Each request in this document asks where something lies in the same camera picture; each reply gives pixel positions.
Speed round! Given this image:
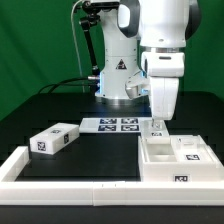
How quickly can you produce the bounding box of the grey thin cable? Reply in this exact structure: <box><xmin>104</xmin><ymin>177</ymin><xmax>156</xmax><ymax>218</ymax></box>
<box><xmin>70</xmin><ymin>0</ymin><xmax>86</xmax><ymax>94</ymax></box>

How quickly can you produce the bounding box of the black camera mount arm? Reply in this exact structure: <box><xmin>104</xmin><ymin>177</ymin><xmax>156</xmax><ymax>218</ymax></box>
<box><xmin>80</xmin><ymin>1</ymin><xmax>100</xmax><ymax>75</ymax></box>

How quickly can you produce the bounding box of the white cabinet door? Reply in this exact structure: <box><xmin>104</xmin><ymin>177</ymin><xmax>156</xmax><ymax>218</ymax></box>
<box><xmin>169</xmin><ymin>135</ymin><xmax>212</xmax><ymax>164</ymax></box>
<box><xmin>139</xmin><ymin>120</ymin><xmax>169</xmax><ymax>138</ymax></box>

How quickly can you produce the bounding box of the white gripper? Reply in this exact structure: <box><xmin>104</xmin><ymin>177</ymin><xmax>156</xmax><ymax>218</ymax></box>
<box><xmin>149</xmin><ymin>77</ymin><xmax>179</xmax><ymax>130</ymax></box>

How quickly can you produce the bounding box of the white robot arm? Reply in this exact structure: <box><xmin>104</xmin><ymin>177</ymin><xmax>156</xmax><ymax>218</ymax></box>
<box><xmin>81</xmin><ymin>0</ymin><xmax>201</xmax><ymax>128</ymax></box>

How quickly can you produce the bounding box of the white cabinet body box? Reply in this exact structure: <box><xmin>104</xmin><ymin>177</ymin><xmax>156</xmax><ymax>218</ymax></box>
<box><xmin>138</xmin><ymin>135</ymin><xmax>224</xmax><ymax>182</ymax></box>

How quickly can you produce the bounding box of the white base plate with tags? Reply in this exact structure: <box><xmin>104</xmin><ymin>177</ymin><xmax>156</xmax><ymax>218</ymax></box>
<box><xmin>79</xmin><ymin>117</ymin><xmax>146</xmax><ymax>133</ymax></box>

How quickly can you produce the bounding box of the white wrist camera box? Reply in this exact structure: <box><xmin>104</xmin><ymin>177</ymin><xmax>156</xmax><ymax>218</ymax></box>
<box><xmin>125</xmin><ymin>71</ymin><xmax>149</xmax><ymax>99</ymax></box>

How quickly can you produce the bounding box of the white cabinet top block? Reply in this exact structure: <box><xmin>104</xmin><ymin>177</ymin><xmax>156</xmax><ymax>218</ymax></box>
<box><xmin>30</xmin><ymin>123</ymin><xmax>79</xmax><ymax>155</ymax></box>

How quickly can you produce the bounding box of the white U-shaped fence frame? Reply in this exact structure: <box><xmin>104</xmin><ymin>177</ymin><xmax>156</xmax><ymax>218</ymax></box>
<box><xmin>0</xmin><ymin>146</ymin><xmax>224</xmax><ymax>206</ymax></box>

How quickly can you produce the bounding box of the black cable bundle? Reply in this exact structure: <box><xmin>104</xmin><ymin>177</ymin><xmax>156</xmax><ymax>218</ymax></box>
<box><xmin>38</xmin><ymin>77</ymin><xmax>101</xmax><ymax>94</ymax></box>

